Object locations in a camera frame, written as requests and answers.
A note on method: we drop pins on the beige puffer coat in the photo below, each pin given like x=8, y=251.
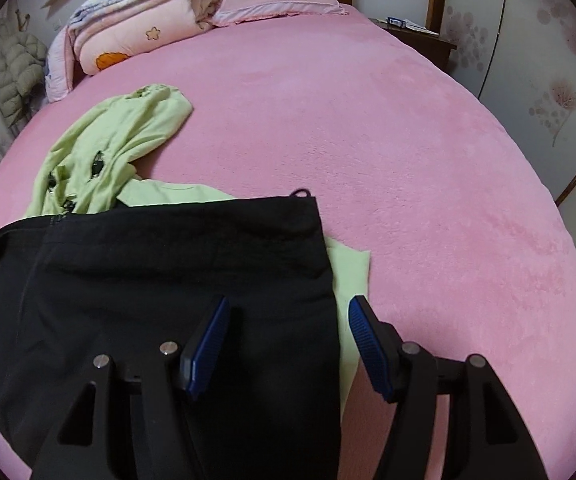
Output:
x=15, y=65

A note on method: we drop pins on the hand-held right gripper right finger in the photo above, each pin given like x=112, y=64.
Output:
x=370, y=350

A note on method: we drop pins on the wooden nightstand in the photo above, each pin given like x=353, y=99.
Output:
x=417, y=45

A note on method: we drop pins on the folded floral quilt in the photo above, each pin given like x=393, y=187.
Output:
x=138, y=20

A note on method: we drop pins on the bed with pink blanket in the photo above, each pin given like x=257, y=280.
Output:
x=417, y=185

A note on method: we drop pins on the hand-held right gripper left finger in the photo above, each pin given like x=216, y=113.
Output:
x=205, y=350

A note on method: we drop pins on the green and black hooded jacket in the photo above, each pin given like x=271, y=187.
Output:
x=168, y=285

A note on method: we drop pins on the white papers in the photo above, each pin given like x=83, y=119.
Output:
x=420, y=28

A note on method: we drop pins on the small cartoon print pillow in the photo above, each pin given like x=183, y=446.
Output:
x=58, y=70

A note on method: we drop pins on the floral wardrobe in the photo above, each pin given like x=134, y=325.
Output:
x=542, y=50

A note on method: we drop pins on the small blue black box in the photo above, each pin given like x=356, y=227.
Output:
x=396, y=21

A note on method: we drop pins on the pink pillow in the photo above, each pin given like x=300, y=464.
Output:
x=278, y=2

